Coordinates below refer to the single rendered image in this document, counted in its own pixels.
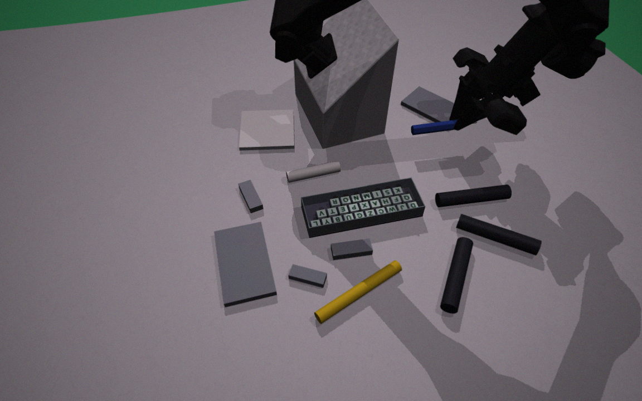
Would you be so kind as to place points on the yellow cylinder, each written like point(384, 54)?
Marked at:
point(358, 291)

